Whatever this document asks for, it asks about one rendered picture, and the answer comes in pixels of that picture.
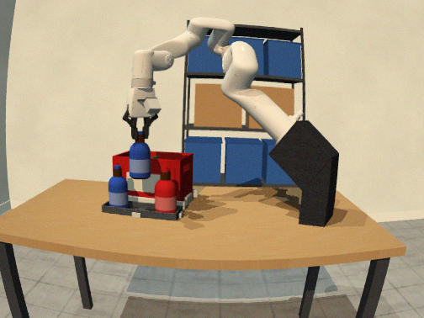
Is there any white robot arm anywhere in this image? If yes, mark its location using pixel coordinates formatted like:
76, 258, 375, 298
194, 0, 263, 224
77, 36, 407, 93
131, 18, 304, 145

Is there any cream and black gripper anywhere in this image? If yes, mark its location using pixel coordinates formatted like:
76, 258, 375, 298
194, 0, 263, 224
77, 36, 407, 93
122, 87, 158, 140

